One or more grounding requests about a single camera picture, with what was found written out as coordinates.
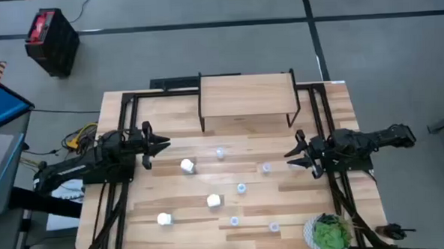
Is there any green succulent in white pot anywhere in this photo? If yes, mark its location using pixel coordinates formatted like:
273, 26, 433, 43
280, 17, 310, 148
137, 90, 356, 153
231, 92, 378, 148
301, 211, 354, 249

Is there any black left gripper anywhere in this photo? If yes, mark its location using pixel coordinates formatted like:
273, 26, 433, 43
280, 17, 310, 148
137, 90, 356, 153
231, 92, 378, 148
126, 120, 172, 171

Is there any black power strip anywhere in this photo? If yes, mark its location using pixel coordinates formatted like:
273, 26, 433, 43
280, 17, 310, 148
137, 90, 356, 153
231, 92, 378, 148
148, 75, 201, 92

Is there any black metal table frame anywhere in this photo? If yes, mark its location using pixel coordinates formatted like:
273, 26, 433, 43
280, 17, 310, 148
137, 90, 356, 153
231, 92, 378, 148
68, 77, 393, 249

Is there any white labelled medicine bottle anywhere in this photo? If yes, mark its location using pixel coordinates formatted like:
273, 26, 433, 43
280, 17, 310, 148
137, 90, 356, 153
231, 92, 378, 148
179, 157, 197, 176
156, 211, 174, 227
205, 193, 223, 209

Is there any black support beam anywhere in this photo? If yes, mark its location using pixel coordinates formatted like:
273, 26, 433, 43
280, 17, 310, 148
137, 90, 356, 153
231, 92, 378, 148
6, 182, 83, 222

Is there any grey cart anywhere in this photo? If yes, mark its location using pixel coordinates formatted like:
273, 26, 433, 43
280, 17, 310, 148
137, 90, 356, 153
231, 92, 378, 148
0, 109, 38, 218

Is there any thin black floor cable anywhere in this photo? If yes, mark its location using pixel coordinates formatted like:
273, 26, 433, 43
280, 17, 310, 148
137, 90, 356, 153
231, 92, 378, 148
31, 106, 101, 117
68, 0, 95, 24

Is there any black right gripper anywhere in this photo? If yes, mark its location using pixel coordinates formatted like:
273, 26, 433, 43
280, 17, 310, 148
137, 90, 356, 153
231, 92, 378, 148
283, 129, 329, 181

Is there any black and red crate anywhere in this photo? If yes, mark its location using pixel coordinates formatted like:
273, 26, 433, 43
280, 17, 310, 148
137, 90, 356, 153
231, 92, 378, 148
22, 5, 83, 80

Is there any white paper sheet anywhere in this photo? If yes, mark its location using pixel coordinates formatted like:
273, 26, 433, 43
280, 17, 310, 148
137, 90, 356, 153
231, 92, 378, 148
43, 178, 88, 233

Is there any wooden shelf with black legs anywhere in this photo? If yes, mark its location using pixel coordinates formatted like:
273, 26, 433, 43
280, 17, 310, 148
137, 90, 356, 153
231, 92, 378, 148
196, 67, 302, 133

